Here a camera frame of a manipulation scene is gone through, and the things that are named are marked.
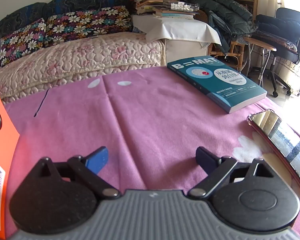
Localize pink bed sheet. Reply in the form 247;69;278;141
3;64;300;238

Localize teal paperback book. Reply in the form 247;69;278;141
167;56;267;113

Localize quilted beige bedspread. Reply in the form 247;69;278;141
0;32;166;103

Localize white cloth covered nightstand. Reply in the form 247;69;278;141
132;15;221;63

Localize floral pillow left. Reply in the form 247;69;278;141
0;18;46;68

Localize floral pillow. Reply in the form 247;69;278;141
44;6;133;47
0;18;46;68

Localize floral pillow right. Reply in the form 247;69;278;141
44;6;133;47

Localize dark green puffer jacket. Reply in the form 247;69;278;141
183;0;256;54

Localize black office chair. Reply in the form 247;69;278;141
253;8;300;98

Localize dark blue headboard cushions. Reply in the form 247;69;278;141
0;0;131;37

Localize stack of books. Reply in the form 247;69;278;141
132;0;199;20

